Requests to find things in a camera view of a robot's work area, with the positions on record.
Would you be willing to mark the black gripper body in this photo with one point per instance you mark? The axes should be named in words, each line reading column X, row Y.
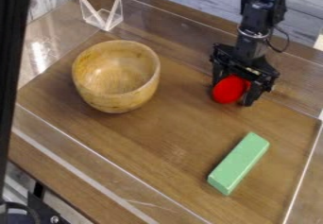
column 247, row 69

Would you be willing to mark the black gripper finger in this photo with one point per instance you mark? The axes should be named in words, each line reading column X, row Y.
column 219, row 72
column 256, row 87

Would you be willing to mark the red toy strawberry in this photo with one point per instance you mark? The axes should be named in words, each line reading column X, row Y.
column 230, row 89

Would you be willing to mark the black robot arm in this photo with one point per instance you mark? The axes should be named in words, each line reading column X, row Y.
column 260, row 18

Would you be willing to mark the wooden bowl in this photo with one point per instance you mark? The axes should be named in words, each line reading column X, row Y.
column 116, row 75

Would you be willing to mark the clear acrylic tray walls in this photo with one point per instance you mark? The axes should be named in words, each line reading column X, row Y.
column 133, row 168

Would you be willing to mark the green rectangular block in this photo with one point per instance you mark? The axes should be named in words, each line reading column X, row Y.
column 236, row 164

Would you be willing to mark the black clamp under table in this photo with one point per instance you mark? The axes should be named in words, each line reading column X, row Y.
column 31, row 212

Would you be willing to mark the clear acrylic corner bracket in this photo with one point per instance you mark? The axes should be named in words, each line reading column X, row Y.
column 103, row 19

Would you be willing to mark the black vertical post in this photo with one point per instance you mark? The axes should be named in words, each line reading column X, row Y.
column 13, row 15

